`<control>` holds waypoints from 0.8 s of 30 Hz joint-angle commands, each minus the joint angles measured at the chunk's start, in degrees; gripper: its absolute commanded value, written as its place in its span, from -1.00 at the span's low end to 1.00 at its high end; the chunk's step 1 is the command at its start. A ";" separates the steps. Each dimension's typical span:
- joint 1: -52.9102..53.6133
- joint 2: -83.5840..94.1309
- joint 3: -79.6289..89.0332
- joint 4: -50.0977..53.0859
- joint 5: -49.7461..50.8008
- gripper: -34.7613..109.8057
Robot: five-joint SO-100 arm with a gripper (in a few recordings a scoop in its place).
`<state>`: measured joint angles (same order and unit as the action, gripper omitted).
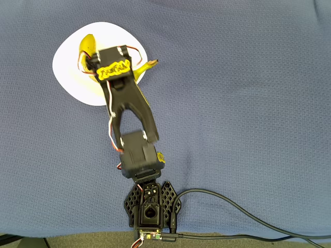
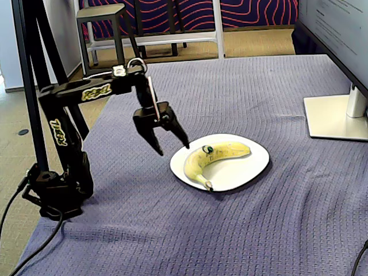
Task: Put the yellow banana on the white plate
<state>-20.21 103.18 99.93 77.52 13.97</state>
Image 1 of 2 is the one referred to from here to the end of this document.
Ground thick black USB cable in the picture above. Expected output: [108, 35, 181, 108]
[168, 188, 331, 240]

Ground yellow banana with sticker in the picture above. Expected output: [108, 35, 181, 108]
[77, 33, 159, 85]

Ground white rounded plate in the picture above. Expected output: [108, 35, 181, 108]
[52, 22, 149, 107]

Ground thin black power cable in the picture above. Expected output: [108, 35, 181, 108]
[161, 232, 323, 248]

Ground green controller circuit board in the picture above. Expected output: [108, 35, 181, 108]
[139, 231, 162, 242]

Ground dark metal frame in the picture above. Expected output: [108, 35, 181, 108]
[0, 233, 51, 248]

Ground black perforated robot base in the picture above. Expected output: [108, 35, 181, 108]
[124, 180, 182, 230]

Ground blue textured cloth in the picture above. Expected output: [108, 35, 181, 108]
[0, 0, 331, 239]

